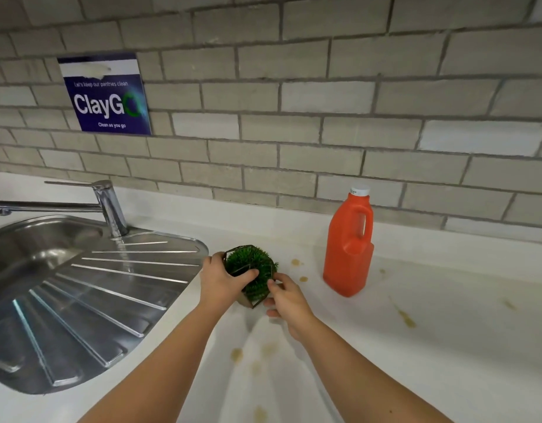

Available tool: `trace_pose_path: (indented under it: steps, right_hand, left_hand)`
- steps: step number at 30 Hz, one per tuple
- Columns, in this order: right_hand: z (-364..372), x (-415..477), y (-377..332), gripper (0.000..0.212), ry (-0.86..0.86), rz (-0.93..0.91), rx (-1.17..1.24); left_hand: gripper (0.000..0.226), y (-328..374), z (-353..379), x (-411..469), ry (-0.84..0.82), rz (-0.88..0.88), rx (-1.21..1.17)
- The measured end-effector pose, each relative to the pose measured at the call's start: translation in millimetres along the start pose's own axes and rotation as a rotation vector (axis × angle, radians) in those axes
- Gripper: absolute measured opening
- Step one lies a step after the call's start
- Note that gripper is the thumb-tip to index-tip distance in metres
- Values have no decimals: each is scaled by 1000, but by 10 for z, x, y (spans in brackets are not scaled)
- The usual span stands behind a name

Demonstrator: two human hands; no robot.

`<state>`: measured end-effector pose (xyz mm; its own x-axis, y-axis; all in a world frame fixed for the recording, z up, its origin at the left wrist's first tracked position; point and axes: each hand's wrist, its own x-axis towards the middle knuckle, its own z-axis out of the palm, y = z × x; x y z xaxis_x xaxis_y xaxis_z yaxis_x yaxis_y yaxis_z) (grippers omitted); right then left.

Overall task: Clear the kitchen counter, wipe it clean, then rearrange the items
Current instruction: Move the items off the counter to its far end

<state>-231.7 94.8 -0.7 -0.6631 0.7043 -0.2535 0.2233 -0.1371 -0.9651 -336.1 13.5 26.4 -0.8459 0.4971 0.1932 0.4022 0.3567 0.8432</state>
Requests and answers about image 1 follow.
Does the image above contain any person's left forearm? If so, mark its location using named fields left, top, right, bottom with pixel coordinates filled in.
left=77, top=301, right=230, bottom=423

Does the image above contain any white countertop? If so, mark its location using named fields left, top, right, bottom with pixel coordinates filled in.
left=0, top=171, right=542, bottom=423

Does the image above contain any orange jug with white cap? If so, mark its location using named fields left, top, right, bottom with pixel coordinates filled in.
left=322, top=186, right=376, bottom=298

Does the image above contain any grey metal object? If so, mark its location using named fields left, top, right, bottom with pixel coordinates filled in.
left=0, top=214, right=209, bottom=396

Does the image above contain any chrome sink faucet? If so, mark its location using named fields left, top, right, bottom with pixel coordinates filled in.
left=0, top=179, right=130, bottom=239

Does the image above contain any person's right forearm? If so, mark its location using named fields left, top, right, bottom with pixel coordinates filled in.
left=297, top=319, right=455, bottom=423

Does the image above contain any blue wall sign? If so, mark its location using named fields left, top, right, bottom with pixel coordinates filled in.
left=57, top=52, right=152, bottom=136

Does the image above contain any person's right hand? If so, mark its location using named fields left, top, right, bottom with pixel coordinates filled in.
left=263, top=273, right=319, bottom=343

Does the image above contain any person's left hand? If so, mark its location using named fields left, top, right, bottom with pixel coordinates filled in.
left=198, top=252, right=260, bottom=308

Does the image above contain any green plant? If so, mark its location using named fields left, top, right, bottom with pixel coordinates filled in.
left=222, top=245, right=280, bottom=310

